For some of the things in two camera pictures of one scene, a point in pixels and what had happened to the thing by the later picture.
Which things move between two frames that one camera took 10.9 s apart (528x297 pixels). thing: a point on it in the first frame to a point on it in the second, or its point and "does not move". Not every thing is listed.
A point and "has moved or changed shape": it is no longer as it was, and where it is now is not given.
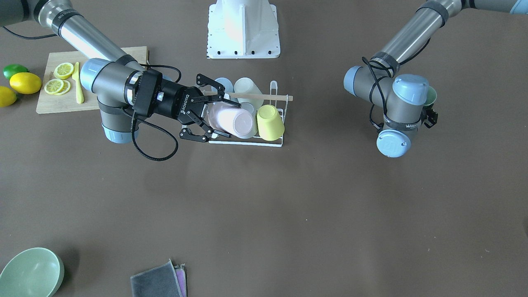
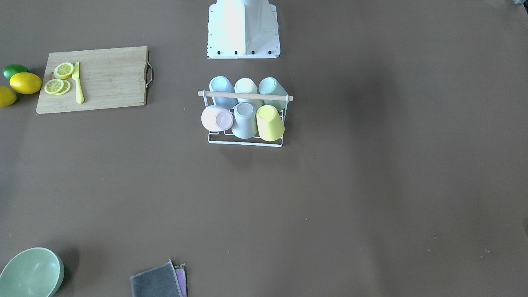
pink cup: x=230 y=119 has moved or changed shape
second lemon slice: x=53 y=86 does not move
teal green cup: x=431 y=96 to x=271 y=85
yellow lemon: x=25 y=83 does not move
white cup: x=245 y=85 does not move
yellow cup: x=270 y=125 does not move
